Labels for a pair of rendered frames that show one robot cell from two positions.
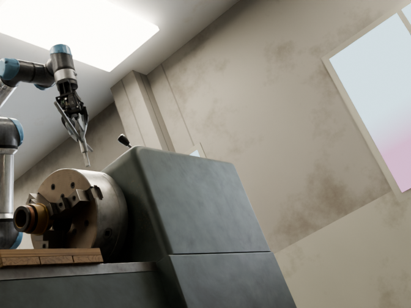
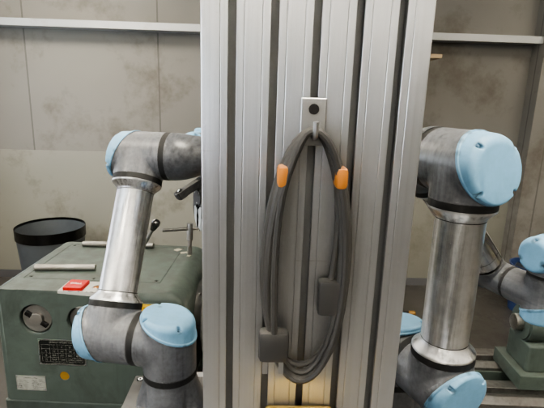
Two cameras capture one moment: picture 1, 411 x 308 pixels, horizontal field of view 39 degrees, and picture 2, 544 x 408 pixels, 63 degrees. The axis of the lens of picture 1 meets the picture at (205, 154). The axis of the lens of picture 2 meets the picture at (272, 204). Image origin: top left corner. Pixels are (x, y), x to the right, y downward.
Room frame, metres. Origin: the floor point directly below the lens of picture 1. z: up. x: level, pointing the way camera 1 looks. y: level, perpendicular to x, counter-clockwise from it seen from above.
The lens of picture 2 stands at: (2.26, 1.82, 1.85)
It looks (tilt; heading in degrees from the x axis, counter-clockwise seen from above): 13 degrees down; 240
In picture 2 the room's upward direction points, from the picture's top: 2 degrees clockwise
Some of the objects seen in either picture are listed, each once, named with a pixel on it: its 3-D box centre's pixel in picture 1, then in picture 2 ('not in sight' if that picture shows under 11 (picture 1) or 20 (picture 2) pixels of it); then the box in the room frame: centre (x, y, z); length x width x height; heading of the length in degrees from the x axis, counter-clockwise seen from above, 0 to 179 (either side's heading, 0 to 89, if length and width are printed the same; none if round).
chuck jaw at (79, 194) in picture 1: (73, 203); not in sight; (1.53, 0.41, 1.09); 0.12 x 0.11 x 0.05; 59
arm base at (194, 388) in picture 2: not in sight; (170, 386); (2.01, 0.97, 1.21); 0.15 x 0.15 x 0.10
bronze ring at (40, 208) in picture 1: (34, 219); not in sight; (1.52, 0.53, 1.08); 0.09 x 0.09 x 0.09; 59
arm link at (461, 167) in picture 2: not in sight; (451, 278); (1.59, 1.33, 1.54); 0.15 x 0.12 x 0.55; 83
